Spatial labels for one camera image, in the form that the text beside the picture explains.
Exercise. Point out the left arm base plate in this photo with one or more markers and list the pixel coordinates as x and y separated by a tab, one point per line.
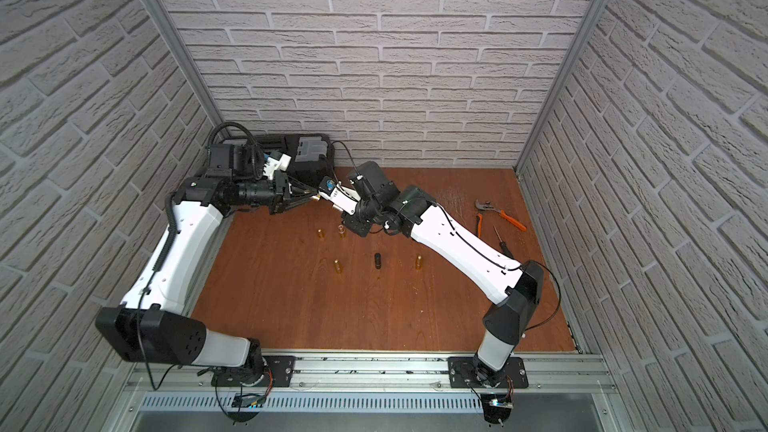
275	370

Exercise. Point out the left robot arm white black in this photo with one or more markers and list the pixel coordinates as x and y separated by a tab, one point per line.
148	325

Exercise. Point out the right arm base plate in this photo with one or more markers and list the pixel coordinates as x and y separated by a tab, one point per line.
470	372

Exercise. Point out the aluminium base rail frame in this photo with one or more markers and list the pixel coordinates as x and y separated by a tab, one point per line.
337	381

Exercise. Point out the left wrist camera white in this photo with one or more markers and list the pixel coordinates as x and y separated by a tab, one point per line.
275	162

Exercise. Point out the orange handled pliers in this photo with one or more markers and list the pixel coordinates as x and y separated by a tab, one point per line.
487	206

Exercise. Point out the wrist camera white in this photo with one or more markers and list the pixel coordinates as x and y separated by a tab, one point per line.
343	198
275	162

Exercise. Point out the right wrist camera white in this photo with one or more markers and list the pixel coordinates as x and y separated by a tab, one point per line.
343	198

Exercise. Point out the black plastic toolbox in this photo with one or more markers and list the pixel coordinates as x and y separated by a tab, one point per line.
312	155

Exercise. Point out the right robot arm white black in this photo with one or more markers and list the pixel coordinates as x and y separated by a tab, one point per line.
513	288

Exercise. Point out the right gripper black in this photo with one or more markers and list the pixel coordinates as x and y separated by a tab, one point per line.
350	222

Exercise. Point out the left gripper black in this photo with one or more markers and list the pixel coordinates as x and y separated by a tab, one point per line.
285	193

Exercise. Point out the black orange screwdriver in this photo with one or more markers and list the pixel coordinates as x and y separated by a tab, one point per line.
503	245

